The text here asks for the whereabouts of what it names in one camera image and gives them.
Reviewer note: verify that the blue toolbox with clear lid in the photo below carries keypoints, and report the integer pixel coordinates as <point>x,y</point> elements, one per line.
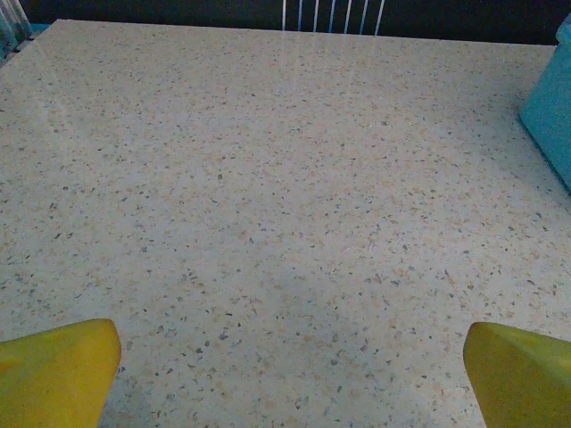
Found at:
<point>551,111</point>

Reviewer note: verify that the aluminium frame post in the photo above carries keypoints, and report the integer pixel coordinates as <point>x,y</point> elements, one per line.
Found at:
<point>11,22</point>

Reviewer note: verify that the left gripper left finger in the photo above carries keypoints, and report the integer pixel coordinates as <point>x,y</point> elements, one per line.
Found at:
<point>53,379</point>

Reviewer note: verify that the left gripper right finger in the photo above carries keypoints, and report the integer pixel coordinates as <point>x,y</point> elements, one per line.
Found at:
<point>522,383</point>

